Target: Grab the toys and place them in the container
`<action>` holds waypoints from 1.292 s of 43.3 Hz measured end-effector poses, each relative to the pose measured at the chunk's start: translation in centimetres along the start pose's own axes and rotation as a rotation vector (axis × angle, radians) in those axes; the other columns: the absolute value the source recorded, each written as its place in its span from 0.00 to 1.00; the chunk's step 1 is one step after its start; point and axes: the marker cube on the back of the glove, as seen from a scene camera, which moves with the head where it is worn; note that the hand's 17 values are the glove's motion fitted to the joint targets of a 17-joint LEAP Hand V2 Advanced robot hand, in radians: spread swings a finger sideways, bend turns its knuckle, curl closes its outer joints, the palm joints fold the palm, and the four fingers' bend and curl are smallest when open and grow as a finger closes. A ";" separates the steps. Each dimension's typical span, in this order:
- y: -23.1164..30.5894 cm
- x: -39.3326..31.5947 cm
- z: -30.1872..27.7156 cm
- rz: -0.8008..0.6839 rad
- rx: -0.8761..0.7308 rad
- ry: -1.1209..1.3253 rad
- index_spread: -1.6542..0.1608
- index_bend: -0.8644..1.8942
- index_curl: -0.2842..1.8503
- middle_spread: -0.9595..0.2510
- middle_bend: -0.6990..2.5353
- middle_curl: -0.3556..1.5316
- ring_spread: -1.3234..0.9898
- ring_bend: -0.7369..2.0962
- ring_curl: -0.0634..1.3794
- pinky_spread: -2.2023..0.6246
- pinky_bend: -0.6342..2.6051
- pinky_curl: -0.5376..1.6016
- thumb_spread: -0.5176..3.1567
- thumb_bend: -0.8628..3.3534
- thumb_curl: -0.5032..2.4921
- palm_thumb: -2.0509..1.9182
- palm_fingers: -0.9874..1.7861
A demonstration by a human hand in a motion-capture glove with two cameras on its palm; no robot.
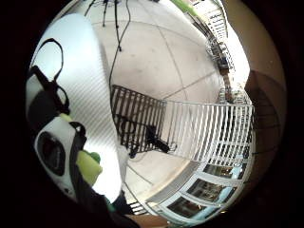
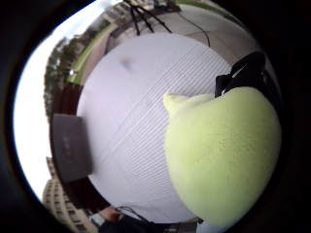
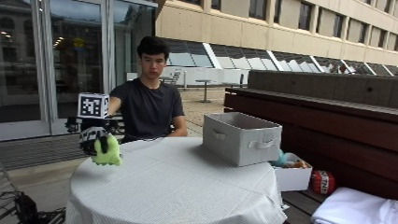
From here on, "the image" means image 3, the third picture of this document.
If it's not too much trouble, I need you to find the grey fabric storage box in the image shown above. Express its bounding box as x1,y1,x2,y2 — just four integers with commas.
201,111,284,167

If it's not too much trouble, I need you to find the metal chair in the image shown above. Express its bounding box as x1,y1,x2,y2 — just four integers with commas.
160,70,184,86

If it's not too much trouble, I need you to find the white folded cloth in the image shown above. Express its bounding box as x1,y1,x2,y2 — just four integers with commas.
310,186,398,224

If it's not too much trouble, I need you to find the dark wooden bench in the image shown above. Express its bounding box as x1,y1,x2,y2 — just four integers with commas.
222,69,398,224

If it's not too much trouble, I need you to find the green soft toy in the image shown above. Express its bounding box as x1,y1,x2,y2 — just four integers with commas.
91,133,124,167

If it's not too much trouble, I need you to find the white tablecloth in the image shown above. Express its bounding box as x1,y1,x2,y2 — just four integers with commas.
65,136,289,224

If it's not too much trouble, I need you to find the orange soft toy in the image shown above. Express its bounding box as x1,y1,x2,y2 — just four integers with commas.
284,160,312,170

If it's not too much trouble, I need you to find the red block plush toy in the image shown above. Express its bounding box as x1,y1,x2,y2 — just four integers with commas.
310,169,336,196

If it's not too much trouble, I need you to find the round pedestal table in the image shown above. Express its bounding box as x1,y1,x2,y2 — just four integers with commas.
195,79,214,104

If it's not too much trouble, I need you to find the the person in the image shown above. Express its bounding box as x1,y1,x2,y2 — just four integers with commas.
105,35,189,145

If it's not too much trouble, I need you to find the white box of toys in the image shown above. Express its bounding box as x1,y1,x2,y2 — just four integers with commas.
272,152,313,192

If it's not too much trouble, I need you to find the black equipment with cables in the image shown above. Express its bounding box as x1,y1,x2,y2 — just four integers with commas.
0,189,67,224

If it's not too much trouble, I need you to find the teal soft toy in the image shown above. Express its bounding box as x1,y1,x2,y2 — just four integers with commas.
270,149,289,168

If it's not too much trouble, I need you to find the white marker cube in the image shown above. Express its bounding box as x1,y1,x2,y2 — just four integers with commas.
77,91,111,119

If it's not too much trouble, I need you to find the glass door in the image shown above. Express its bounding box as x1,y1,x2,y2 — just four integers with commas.
0,0,160,143

